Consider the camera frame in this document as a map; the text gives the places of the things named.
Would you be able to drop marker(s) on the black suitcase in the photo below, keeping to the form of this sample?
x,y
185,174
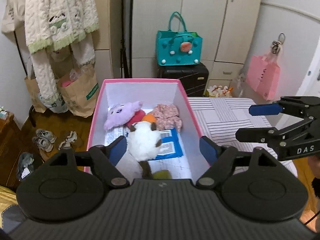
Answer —
x,y
192,77

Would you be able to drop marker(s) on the pink cardboard box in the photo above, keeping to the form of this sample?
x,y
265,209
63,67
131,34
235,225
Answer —
x,y
150,92

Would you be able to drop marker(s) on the brown paper bag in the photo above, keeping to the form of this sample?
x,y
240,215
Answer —
x,y
79,89
34,92

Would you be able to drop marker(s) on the wooden side cabinet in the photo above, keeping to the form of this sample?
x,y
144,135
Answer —
x,y
12,144

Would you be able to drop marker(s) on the cream knit cardigan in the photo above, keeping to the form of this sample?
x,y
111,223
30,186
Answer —
x,y
52,26

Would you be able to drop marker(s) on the white brown plush cat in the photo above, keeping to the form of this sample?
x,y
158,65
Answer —
x,y
143,143

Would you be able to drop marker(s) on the pink fluffy pompom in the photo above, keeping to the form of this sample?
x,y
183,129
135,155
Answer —
x,y
138,116

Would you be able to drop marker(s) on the green soft ball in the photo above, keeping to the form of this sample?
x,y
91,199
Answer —
x,y
162,175

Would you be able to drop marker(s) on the teal felt tote bag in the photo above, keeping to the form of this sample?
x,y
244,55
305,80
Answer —
x,y
178,48

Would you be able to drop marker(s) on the white tissue pack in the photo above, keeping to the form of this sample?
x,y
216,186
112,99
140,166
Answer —
x,y
112,134

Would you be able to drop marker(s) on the pink paper shopping bag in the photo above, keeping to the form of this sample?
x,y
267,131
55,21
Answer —
x,y
263,75

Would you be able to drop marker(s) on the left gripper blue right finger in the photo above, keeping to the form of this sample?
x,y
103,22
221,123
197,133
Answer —
x,y
210,150

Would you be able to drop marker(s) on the striped tablecloth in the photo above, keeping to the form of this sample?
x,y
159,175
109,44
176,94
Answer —
x,y
218,119

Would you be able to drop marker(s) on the purple plush toy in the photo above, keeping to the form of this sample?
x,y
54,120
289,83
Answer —
x,y
120,114

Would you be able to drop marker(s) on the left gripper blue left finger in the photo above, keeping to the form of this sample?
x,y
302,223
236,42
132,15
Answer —
x,y
116,150

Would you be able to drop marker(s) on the orange soft ball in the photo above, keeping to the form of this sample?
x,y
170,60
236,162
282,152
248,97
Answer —
x,y
149,118

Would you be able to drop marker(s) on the yellow gift bag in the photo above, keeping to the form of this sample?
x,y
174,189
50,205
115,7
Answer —
x,y
218,92

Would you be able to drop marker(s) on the printed paper sheet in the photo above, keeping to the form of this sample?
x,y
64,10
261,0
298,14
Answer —
x,y
178,167

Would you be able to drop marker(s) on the blue wet wipes pack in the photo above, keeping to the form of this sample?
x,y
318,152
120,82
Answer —
x,y
170,147

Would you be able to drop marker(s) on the pink floral scrunchie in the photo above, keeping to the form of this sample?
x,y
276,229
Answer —
x,y
167,117

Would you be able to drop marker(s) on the grey sneakers pair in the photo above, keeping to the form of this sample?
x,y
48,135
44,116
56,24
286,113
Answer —
x,y
44,140

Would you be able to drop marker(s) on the white mesh bath puff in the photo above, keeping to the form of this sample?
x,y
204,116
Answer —
x,y
129,167

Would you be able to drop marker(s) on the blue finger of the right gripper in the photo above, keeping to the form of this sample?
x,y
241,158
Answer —
x,y
266,109

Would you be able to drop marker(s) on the striped slippers pair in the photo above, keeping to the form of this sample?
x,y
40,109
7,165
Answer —
x,y
70,139

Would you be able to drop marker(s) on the beige wardrobe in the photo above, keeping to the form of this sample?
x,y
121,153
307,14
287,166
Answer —
x,y
126,38

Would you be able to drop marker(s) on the beige canvas tote bag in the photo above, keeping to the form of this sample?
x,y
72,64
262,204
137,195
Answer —
x,y
13,17

